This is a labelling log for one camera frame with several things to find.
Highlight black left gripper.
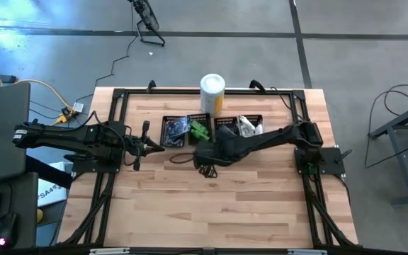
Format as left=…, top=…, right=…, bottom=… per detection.
left=124, top=120, right=166, bottom=171

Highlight yellow extension cable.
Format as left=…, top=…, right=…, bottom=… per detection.
left=0, top=58, right=74, bottom=130

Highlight green travel bottle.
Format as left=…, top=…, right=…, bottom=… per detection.
left=189, top=129, right=211, bottom=142
left=190, top=120, right=208, bottom=134

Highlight white items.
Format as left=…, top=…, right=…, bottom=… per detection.
left=238, top=115, right=258, bottom=137

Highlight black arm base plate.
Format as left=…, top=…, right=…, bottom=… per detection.
left=71, top=155, right=123, bottom=174
left=294, top=147, right=353, bottom=176

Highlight white yellow wipes canister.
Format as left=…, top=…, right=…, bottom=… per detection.
left=199, top=73, right=226, bottom=116

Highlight silver metal bracket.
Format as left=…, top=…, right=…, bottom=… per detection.
left=288, top=249, right=329, bottom=255
left=89, top=247, right=130, bottom=255

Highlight white cardboard box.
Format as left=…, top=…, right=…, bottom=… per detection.
left=36, top=161, right=74, bottom=208

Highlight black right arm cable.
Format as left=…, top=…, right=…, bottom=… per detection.
left=269, top=86, right=306, bottom=123

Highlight black slotted plastic basket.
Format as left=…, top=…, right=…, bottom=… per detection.
left=160, top=115, right=187, bottom=148
left=186, top=113, right=213, bottom=146
left=238, top=113, right=264, bottom=137
left=212, top=115, right=239, bottom=137

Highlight grey metal desk frame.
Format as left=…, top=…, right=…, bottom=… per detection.
left=368, top=97, right=408, bottom=208

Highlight black fan power cable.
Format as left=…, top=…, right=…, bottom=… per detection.
left=74, top=3, right=140, bottom=103

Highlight black metal table frame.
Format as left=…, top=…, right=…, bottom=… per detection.
left=57, top=87, right=359, bottom=249

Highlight black computer mouse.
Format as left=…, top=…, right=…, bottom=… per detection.
left=0, top=212, right=18, bottom=251

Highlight dark operator desk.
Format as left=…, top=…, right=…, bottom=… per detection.
left=0, top=172, right=39, bottom=251

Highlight black floor cable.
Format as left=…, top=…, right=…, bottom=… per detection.
left=365, top=84, right=408, bottom=169

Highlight black floor fan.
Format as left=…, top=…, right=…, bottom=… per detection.
left=127, top=0, right=166, bottom=47

